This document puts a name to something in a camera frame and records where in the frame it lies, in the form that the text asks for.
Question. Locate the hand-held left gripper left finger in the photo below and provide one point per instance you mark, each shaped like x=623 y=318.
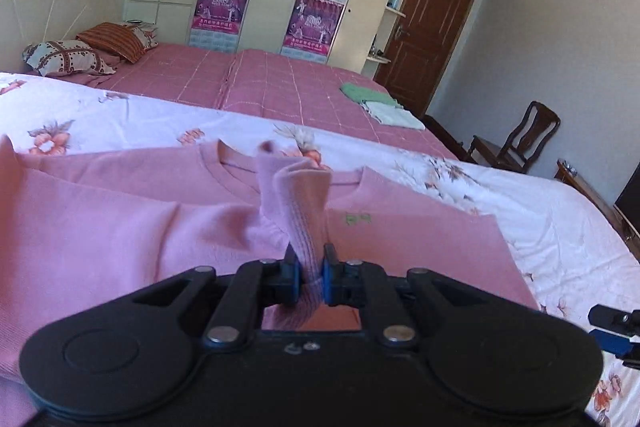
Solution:
x=296 y=281

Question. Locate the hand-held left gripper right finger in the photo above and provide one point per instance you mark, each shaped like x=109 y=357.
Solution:
x=327 y=281

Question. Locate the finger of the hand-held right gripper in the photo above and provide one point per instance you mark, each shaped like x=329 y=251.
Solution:
x=612 y=318
x=611 y=343

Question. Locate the pink sweater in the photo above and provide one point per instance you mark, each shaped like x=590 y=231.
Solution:
x=125 y=227

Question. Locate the black television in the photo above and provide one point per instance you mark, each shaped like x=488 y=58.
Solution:
x=630 y=207

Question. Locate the wooden side cabinet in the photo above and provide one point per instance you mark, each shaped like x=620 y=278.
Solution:
x=590 y=192

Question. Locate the folded white cloth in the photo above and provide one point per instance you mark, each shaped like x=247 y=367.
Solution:
x=395 y=116

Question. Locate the folded green cloth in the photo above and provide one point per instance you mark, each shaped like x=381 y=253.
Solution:
x=367 y=93

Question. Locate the pink checked bedspread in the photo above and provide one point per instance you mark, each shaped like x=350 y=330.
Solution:
x=280 y=82

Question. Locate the dark wooden chair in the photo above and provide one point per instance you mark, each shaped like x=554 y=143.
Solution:
x=530 y=132

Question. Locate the white floral bed sheet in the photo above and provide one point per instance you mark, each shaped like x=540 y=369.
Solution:
x=125 y=117

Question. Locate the brown wooden door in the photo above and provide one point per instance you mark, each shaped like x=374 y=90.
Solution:
x=430 y=27

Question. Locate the cream corner shelf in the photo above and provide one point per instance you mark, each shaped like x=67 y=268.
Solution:
x=395 y=12

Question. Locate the small floral pillow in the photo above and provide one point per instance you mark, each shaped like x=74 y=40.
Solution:
x=146 y=32

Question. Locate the orange striped pillow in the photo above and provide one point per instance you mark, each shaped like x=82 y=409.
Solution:
x=115 y=39

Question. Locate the white brown patterned pillow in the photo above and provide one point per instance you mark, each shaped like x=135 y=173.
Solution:
x=62 y=56

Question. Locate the dark wooden bed frame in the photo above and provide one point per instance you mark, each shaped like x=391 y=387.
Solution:
x=447 y=137

